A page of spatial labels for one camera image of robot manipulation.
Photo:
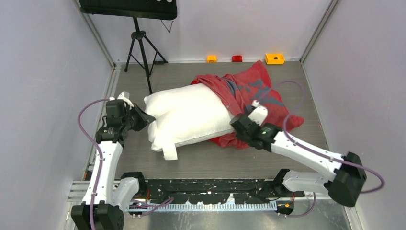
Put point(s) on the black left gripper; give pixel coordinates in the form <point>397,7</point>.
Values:
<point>143,119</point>

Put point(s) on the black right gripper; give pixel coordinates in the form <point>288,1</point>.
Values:
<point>241,136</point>

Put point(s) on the red patterned pillowcase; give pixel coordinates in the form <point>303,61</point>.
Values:
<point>222,98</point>

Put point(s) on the white pillow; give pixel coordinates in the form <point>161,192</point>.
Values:
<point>185,116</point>

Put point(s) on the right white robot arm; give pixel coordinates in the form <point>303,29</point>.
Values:
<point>341,177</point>

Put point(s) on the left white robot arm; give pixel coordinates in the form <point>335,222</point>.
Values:
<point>103,206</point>

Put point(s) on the black tripod stand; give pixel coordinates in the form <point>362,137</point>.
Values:
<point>139,36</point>

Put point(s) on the small red bin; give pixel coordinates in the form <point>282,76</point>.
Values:
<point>237,58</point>

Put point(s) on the yellow bin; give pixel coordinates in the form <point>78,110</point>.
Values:
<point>274,59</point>

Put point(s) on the small orange bin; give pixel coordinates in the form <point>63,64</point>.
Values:
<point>211,59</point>

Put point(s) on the black light panel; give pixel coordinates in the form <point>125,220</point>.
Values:
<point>151,9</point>

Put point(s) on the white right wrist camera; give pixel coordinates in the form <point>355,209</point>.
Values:
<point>256,112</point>

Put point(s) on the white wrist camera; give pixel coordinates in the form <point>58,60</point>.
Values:
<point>123,96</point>
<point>256,112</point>

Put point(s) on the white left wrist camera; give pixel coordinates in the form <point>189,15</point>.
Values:
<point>123,96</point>

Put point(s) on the aluminium frame rail front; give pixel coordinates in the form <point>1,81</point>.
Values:
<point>141,206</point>

